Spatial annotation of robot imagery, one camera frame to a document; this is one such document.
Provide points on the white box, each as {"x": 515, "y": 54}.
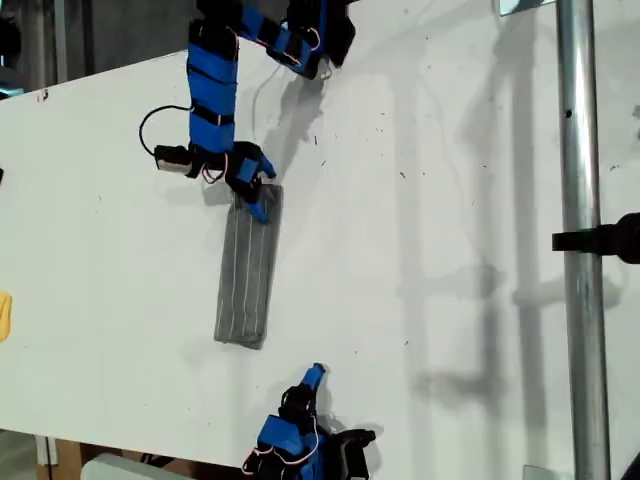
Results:
{"x": 130, "y": 467}

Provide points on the wooden table leg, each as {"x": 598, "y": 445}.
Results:
{"x": 67, "y": 452}

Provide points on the steel post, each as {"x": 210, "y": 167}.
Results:
{"x": 582, "y": 250}

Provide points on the grey striped towel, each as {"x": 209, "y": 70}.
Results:
{"x": 247, "y": 280}

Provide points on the yellow object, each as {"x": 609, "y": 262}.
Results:
{"x": 5, "y": 317}

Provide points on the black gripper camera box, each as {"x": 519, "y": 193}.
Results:
{"x": 175, "y": 160}
{"x": 356, "y": 450}

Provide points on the black clamp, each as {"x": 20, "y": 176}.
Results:
{"x": 600, "y": 240}

